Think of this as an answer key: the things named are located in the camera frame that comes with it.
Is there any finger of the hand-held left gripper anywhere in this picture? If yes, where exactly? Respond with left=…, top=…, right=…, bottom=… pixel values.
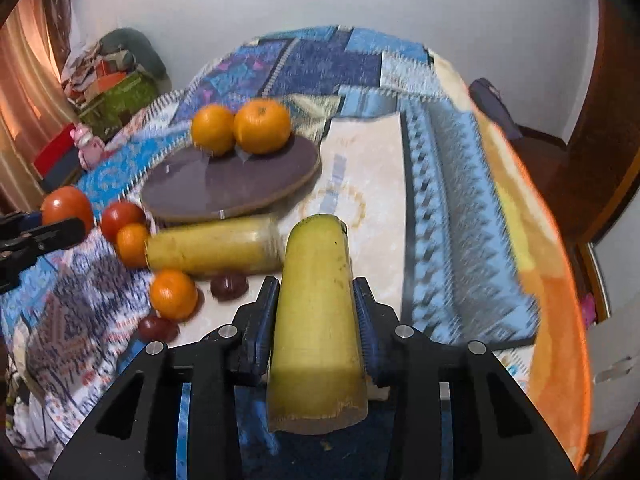
left=0, top=212, right=87, bottom=293

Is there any pink plush toy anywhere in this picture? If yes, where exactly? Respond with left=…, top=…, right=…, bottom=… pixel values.
left=70, top=122, right=107, bottom=171

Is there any red tomato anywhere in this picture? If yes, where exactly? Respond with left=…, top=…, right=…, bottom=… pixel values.
left=40, top=185, right=95, bottom=237
left=100, top=201, right=147, bottom=242

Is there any pile of folded clothes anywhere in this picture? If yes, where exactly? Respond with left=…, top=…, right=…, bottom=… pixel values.
left=60, top=27, right=172, bottom=142

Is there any beige printed mat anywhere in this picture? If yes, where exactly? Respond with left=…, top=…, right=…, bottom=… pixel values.
left=172, top=112, right=410, bottom=361

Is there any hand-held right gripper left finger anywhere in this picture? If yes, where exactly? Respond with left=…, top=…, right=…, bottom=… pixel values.
left=49, top=276, right=281, bottom=480

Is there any round brown plate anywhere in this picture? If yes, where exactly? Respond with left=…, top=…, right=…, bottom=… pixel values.
left=139, top=134, right=322, bottom=225

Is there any orange curtain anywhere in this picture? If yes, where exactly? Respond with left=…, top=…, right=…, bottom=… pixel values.
left=0, top=0, right=77, bottom=211

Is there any blue patterned blanket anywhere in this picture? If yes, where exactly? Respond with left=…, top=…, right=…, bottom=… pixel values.
left=0, top=24, right=551, bottom=461

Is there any dark blue cushion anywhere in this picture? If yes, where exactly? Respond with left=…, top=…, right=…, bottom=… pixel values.
left=468, top=77, right=524, bottom=141

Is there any dark red plum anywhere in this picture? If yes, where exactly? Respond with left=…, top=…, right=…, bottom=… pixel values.
left=209, top=272, right=250, bottom=302
left=137, top=313, right=180, bottom=342

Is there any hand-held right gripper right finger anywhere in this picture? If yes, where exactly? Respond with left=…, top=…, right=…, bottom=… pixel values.
left=351, top=276, right=578, bottom=480

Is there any red box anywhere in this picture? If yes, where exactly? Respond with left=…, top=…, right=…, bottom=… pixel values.
left=32, top=124, right=84, bottom=182

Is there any large orange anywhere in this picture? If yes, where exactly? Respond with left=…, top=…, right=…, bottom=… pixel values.
left=191, top=103, right=237, bottom=156
left=233, top=99, right=293, bottom=155

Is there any brown wooden door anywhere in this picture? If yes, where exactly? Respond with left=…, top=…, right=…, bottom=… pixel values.
left=562, top=0, right=640, bottom=322

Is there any orange fleece blanket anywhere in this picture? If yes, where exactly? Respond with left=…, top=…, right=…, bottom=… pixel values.
left=429, top=49, right=595, bottom=472

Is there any small orange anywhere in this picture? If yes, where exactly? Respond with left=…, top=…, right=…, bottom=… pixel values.
left=149, top=268, right=200, bottom=321
left=115, top=223, right=151, bottom=269

